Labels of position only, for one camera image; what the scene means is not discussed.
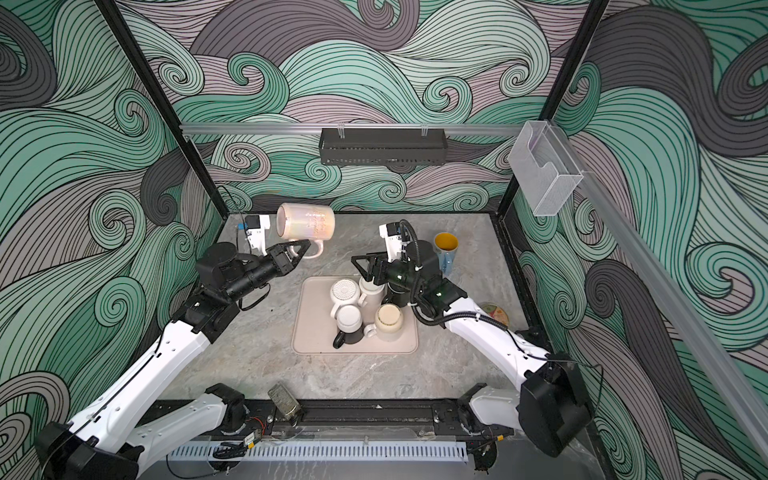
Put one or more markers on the tall white mug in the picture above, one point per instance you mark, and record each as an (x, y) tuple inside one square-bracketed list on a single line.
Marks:
[(370, 298)]

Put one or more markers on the pink silicone tray mat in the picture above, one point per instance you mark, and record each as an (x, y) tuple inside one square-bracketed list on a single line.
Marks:
[(315, 328)]

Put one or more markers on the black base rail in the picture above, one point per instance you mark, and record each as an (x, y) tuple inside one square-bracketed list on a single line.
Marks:
[(448, 416)]

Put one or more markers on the colourful round tin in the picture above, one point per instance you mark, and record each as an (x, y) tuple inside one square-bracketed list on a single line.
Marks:
[(495, 315)]

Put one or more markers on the black wire wall basket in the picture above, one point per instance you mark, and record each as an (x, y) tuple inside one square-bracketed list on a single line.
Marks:
[(383, 146)]

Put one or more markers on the black mug white base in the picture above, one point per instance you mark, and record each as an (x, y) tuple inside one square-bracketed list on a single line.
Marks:
[(350, 327)]

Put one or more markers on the pink iridescent mug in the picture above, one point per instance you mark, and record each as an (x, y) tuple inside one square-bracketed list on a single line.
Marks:
[(306, 222)]

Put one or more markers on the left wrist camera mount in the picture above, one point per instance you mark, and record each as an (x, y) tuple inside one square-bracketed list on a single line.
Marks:
[(255, 228)]

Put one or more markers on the clear acrylic wall holder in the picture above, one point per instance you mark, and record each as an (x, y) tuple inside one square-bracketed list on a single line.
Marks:
[(545, 166)]

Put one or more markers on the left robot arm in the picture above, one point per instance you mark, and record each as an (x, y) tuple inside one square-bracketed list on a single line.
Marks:
[(105, 440)]

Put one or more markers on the white ribbed-bottom mug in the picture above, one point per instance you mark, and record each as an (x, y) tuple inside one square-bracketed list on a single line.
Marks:
[(343, 292)]

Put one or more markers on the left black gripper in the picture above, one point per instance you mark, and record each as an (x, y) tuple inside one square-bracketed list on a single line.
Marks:
[(279, 260)]

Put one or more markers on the cream speckled mug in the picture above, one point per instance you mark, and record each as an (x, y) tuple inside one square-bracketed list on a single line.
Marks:
[(388, 324)]

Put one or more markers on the black glossy mug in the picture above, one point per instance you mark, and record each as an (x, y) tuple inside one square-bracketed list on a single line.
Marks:
[(395, 296)]

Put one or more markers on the small metal device front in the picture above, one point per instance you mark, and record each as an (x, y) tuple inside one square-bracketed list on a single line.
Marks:
[(285, 402)]

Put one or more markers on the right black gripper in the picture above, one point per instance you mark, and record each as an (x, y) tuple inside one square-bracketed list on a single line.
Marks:
[(380, 262)]

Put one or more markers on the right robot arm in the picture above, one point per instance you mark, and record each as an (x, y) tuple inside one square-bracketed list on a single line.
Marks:
[(532, 370)]

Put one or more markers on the blue mug yellow inside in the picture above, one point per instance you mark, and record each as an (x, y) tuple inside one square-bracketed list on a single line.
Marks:
[(446, 246)]

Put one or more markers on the white slotted cable duct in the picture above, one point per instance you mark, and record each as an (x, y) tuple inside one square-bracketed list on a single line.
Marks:
[(333, 451)]

